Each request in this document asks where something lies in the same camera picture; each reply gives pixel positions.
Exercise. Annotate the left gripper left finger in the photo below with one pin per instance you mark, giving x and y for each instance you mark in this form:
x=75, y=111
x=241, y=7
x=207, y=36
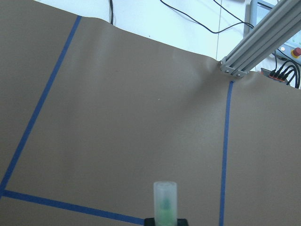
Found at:
x=149, y=222

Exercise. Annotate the aluminium frame post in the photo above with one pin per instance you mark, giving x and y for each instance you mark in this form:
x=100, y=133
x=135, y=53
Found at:
x=277, y=27

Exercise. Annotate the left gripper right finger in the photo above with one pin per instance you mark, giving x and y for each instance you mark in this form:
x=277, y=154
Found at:
x=182, y=222

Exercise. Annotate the green highlighter pen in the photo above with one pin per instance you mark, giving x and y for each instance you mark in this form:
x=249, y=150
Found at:
x=165, y=203

